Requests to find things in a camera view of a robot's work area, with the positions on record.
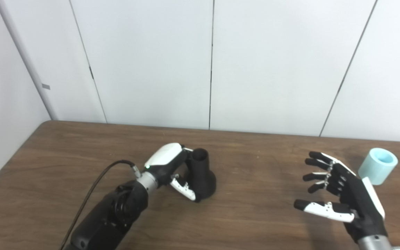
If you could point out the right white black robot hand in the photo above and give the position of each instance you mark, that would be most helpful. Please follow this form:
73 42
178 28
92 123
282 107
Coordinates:
359 201

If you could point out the black flared nozzle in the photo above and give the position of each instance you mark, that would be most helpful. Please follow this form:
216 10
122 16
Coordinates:
201 173

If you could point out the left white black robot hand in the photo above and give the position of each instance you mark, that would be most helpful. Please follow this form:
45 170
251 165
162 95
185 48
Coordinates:
163 156

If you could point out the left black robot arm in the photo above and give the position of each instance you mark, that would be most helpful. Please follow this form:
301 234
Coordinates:
109 215

